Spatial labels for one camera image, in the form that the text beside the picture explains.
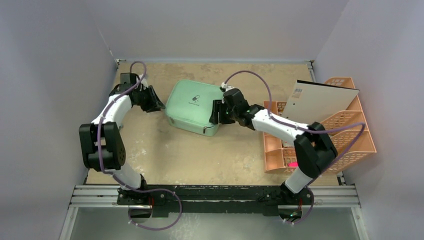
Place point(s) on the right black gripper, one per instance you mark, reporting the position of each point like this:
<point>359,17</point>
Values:
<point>221,111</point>

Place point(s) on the mint green storage case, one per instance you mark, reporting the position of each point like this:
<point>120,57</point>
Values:
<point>190,106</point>

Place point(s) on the pink marker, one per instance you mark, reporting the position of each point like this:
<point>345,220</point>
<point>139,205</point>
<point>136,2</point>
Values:
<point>292,164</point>

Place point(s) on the white cardboard folder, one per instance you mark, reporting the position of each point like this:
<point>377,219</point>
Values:
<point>311,102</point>

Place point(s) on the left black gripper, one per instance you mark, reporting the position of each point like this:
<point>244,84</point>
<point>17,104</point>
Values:
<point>154,104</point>

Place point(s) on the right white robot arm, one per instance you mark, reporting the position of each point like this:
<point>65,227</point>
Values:
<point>313,147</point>

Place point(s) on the peach plastic organizer basket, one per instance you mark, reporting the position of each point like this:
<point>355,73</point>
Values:
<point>278,154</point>

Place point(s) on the black metal base frame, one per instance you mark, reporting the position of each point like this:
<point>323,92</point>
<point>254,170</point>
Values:
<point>160,200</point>

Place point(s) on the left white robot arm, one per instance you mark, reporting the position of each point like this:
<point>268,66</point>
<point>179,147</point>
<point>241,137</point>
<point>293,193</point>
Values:
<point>102,146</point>

